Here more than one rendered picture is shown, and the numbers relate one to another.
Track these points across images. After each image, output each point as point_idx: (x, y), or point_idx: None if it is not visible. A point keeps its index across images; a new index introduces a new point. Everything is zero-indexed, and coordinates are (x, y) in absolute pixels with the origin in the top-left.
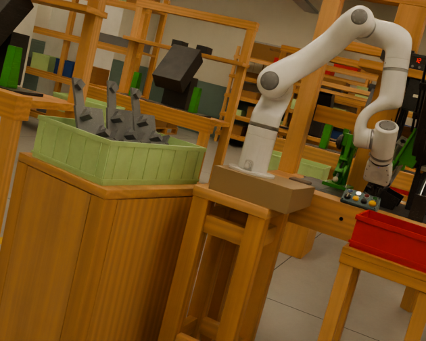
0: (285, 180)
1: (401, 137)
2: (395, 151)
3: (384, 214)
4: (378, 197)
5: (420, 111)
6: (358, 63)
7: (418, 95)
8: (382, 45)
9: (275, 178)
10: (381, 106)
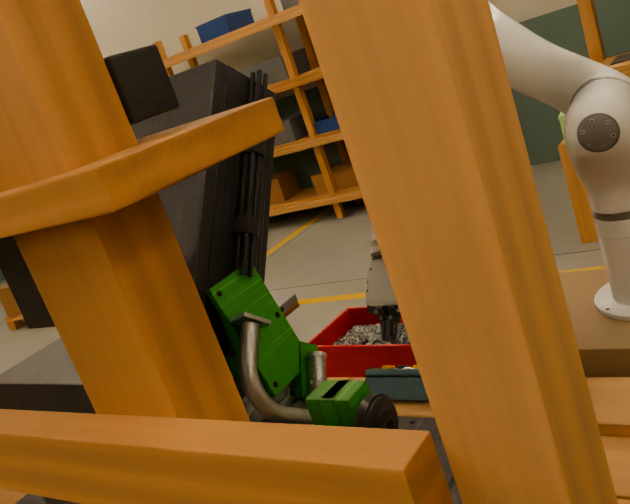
0: (571, 318)
1: (247, 313)
2: (257, 363)
3: (388, 344)
4: (370, 369)
5: (265, 206)
6: (280, 119)
7: (259, 174)
8: None
9: (592, 307)
10: None
